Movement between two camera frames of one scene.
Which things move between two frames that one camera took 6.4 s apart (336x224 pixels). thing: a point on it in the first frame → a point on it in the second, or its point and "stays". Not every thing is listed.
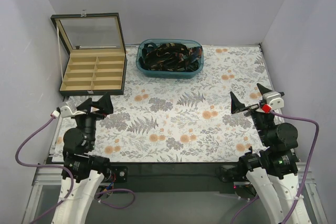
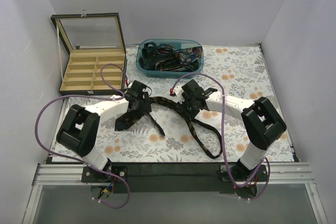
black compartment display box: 96,64 stays
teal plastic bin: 170,58 stays
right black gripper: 254,110 → 190,105
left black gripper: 92,112 → 142,103
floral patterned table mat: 178,120 stays
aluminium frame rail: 51,173 stays
